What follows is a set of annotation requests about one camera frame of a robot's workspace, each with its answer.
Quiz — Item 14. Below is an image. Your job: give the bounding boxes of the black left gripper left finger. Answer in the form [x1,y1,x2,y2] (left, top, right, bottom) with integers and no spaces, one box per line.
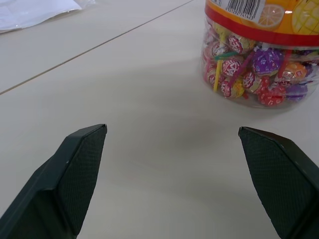
[0,123,108,239]

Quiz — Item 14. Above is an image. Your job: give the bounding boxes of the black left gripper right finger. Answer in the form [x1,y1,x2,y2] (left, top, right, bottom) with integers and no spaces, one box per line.
[238,126,319,239]

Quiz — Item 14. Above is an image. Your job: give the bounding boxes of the clear plastic lollipop jar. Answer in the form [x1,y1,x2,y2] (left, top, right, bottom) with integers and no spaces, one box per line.
[199,0,319,109]

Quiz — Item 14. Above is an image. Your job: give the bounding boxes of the clear plastic bag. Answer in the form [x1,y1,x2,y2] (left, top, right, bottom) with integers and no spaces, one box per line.
[0,0,97,34]

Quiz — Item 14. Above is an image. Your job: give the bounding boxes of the orange wrapped lollipop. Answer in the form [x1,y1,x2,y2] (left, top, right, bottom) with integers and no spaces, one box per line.
[278,61,310,85]

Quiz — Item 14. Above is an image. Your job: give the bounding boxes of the red wrapped lollipop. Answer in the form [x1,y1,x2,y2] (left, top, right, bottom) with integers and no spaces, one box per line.
[221,56,244,78]

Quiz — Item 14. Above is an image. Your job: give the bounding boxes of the purple wrapped lollipop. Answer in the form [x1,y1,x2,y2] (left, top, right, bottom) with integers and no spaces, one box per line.
[251,48,285,78]

